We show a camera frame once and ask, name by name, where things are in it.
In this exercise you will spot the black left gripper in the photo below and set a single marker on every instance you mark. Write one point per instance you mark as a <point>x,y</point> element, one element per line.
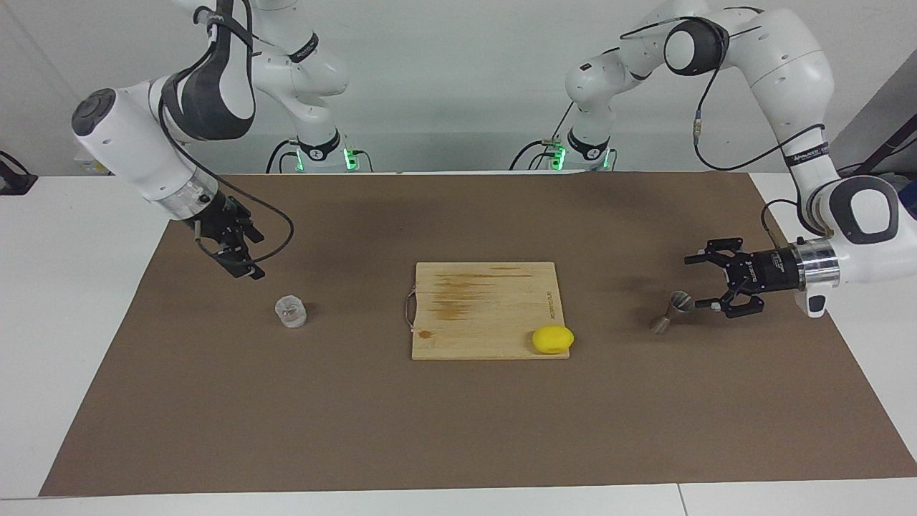
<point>770,271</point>

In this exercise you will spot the small clear glass cup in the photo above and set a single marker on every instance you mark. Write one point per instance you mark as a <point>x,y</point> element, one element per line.
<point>291,312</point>

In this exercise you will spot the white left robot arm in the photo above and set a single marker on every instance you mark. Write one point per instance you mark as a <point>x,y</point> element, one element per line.
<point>788,64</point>

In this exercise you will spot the blue crate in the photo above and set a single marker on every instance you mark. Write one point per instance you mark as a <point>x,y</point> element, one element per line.
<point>911,204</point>

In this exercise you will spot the bamboo cutting board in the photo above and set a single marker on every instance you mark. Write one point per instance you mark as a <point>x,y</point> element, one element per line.
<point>487,308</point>

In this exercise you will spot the black clamp mount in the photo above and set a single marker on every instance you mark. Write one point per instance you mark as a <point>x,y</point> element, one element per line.
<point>14,183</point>

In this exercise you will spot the steel double jigger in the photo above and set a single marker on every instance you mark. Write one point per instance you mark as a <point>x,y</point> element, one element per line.
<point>660,326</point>

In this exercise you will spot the black stand pole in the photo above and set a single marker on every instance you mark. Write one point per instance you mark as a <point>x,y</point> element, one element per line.
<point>888,145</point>

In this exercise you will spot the brown table mat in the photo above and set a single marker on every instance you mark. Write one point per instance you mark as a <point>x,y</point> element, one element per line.
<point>458,430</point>

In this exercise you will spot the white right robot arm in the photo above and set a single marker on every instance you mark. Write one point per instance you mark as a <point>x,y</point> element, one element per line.
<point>129,143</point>

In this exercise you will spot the white wall socket box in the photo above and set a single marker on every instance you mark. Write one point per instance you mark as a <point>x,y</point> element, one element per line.
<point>92,167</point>

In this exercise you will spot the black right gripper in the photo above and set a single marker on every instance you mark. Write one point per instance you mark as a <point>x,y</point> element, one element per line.
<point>218,218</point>

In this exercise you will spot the yellow lemon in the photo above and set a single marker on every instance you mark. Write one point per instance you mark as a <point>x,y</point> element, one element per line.
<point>552,340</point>

